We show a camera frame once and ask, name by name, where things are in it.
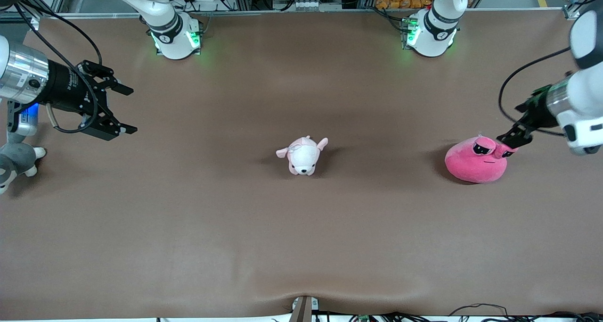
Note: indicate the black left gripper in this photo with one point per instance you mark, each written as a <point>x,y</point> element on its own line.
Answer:
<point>538,115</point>

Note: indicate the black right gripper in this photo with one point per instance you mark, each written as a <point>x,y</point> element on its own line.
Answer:
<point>67,90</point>

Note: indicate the pink blob plush toy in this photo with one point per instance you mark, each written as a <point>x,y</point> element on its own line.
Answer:
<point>476,169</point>

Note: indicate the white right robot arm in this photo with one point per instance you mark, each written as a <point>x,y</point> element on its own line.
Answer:
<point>172,44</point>

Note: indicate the grey white husky plush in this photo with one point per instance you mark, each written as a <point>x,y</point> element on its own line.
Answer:
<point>16,159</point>

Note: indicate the pale pink dog plush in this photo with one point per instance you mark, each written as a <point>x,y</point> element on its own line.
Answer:
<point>304,159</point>

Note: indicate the white terminal block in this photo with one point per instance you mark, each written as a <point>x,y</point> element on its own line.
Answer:
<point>308,4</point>

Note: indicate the brown table cloth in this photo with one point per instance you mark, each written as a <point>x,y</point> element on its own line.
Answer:
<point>301,242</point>

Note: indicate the aluminium table edge rail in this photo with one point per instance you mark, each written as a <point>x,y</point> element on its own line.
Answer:
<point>282,12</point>

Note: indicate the camera mount post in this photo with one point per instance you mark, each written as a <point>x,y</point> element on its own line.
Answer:
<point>301,310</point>

